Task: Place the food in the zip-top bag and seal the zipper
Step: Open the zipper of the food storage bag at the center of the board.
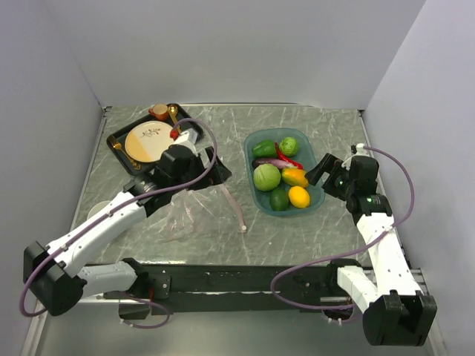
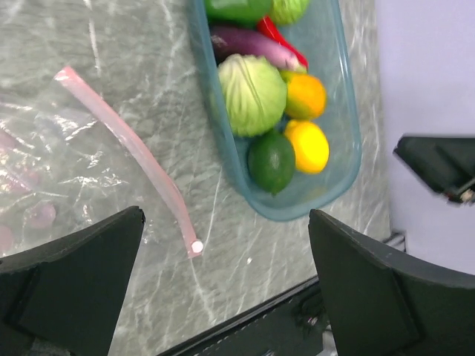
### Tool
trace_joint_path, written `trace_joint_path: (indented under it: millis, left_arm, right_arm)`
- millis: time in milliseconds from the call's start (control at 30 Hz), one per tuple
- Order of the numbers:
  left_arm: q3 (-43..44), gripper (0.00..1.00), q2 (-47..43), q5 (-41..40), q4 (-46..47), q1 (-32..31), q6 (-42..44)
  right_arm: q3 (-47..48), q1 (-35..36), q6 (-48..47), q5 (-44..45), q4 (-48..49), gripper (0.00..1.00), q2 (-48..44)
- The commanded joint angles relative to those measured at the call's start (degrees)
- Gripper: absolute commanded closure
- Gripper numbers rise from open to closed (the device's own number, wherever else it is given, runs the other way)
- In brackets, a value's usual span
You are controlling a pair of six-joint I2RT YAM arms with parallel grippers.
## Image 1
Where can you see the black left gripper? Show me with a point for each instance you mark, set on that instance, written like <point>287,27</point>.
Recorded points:
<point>219,173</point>

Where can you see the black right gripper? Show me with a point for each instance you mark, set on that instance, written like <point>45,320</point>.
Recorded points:
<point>332,165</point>

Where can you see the yellow green mango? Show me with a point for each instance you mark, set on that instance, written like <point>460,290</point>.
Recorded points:
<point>294,177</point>

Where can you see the yellow lemon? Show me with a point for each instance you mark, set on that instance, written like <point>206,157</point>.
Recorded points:
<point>299,197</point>

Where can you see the dark green avocado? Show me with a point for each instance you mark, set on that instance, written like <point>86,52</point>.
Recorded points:
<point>279,200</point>

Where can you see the clear zip top bag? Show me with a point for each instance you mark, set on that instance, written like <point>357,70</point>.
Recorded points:
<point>216,210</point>

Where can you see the large green cabbage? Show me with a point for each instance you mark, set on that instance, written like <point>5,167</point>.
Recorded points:
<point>266,177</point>

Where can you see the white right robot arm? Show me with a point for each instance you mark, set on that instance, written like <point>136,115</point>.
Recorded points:
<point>396,312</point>

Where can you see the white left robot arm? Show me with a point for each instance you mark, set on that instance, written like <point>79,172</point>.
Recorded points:
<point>58,275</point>

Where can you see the small green cabbage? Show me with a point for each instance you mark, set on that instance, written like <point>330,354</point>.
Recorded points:
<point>289,146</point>

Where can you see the cream orange plate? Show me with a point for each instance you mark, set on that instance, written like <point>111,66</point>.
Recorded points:
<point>147,141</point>

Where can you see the purple eggplant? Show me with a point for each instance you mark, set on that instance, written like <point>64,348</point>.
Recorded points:
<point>278,163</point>

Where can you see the red chili pepper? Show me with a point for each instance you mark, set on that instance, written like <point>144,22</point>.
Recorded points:
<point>287,159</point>

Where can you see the teal plastic tray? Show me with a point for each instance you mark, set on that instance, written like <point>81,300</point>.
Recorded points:
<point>305,157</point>

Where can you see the black serving tray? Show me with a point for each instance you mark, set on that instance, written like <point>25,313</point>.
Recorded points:
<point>121,134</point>

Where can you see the gold spoon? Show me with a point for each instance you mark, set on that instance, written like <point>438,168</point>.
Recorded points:
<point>173,112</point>

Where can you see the orange ceramic cup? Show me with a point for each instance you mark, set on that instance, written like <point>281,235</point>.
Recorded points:
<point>159,111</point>

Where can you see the green bell pepper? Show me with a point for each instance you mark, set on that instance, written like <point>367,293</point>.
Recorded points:
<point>265,149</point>

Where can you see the gold fork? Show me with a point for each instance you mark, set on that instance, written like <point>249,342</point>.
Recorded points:
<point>118,147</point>

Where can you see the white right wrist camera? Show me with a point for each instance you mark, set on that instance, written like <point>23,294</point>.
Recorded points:
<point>359,150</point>

